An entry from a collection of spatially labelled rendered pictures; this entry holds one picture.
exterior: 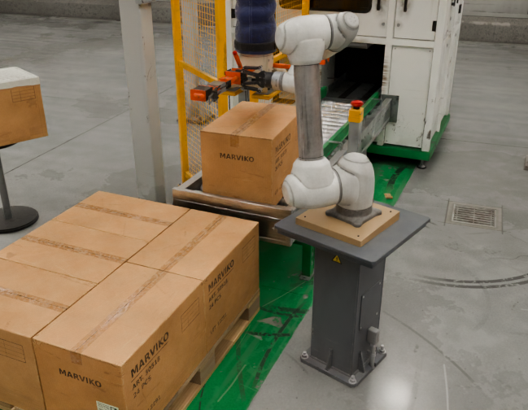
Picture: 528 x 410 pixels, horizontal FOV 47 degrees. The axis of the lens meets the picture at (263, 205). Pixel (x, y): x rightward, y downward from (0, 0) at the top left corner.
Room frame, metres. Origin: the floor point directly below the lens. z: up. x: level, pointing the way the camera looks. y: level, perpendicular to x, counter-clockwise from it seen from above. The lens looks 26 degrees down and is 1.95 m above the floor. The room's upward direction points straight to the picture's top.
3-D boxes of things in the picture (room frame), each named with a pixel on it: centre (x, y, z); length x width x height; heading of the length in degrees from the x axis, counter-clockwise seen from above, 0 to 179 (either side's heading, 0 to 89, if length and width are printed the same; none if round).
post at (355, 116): (3.22, -0.51, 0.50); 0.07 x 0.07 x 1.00; 67
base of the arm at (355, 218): (2.36, -0.40, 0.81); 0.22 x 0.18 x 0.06; 135
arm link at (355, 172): (2.34, -0.38, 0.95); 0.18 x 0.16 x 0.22; 110
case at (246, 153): (3.21, 0.04, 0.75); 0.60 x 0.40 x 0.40; 160
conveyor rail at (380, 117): (3.84, -0.59, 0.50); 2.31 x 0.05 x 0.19; 157
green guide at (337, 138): (4.18, -0.67, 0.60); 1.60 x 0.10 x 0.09; 157
